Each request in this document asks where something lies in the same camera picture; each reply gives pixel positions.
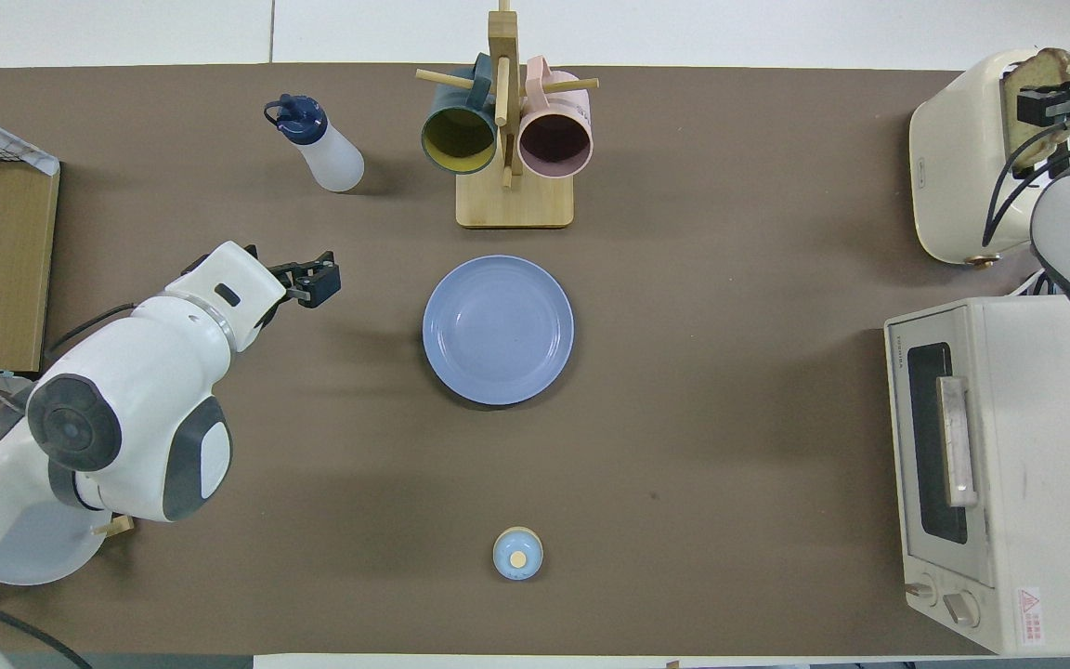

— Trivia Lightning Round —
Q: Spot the cream two-slot toaster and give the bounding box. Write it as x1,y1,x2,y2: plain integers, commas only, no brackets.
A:
908,48,1070,266

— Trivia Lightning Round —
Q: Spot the white bottle with blue cap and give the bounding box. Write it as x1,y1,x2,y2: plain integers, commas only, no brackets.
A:
264,93,366,194

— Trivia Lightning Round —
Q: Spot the pink mug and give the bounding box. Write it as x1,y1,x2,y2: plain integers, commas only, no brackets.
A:
517,56,594,180

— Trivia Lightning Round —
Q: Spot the blue round plate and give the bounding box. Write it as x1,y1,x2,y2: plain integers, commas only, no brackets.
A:
422,255,576,407

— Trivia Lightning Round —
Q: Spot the small blue bell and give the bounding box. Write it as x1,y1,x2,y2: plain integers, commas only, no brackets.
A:
492,526,544,582

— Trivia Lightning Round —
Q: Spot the white toaster oven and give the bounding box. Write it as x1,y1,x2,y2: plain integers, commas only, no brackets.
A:
883,295,1070,656

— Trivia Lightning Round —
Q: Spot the brown bread slice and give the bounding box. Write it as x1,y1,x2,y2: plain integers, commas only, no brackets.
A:
1002,48,1070,168

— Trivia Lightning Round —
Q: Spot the brown table mat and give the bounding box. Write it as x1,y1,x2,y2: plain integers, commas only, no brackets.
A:
0,63,1070,662

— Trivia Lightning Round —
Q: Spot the wooden mug rack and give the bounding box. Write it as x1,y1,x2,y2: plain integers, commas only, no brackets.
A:
416,0,601,230

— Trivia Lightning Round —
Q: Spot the teal mug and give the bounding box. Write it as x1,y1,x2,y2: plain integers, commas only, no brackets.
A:
421,53,499,176

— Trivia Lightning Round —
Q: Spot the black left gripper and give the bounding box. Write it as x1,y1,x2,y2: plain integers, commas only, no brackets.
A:
240,244,343,309

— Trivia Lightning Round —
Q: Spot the grey round plate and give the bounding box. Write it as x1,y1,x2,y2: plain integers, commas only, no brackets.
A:
0,492,113,588

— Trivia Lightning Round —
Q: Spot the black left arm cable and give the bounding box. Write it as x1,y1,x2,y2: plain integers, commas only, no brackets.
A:
0,302,137,669

